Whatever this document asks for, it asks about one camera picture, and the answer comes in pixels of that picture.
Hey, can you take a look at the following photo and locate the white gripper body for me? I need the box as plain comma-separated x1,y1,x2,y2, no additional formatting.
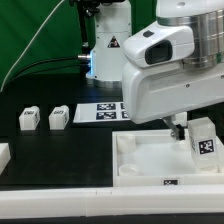
122,22,224,124

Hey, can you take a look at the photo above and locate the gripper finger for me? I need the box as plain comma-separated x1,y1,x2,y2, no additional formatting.
163,116,185,140

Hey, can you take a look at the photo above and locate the black cable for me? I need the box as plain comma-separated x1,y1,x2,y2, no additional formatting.
0,56,93,88

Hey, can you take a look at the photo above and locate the white marker sheet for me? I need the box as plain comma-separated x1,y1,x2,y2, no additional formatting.
73,102,129,123

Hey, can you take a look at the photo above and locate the white cable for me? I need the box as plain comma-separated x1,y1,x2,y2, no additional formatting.
0,0,66,91

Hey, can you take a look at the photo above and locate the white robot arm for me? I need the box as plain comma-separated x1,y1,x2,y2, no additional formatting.
87,0,224,124

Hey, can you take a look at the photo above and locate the white left block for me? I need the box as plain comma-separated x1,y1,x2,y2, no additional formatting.
0,143,11,175

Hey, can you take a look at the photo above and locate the white front rail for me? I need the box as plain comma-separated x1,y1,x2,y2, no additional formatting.
0,185,224,219

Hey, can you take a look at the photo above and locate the white square table top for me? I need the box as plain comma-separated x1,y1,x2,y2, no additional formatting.
112,129,224,187

